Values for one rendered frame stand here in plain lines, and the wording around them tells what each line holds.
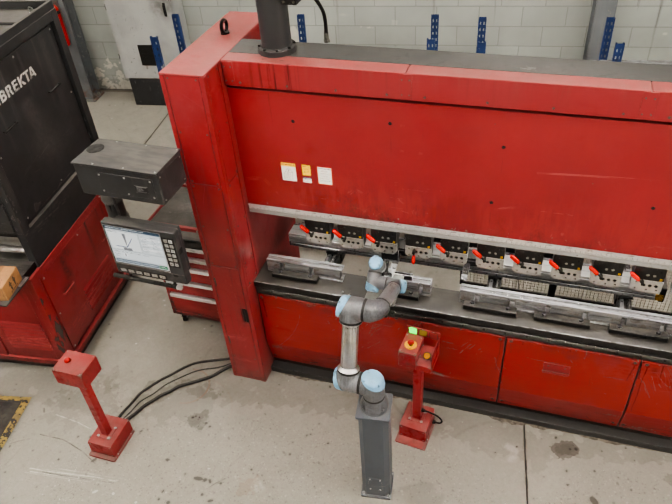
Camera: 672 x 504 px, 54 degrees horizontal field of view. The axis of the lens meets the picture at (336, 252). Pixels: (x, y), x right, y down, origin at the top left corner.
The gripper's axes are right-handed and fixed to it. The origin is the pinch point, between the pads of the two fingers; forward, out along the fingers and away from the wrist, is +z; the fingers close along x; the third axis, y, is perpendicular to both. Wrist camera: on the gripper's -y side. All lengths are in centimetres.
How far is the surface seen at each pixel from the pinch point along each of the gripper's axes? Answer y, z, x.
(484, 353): -34, 27, -62
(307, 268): -2, 8, 51
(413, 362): -47, 0, -25
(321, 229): 18.7, -18.6, 38.5
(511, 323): -15, 6, -75
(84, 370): -87, -44, 154
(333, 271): -1.4, 7.8, 33.9
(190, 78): 67, -108, 91
